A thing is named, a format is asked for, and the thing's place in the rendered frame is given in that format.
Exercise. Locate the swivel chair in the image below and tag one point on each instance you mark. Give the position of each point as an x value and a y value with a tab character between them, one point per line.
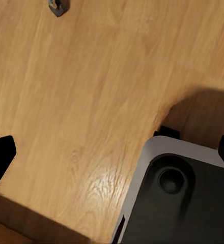
56	6

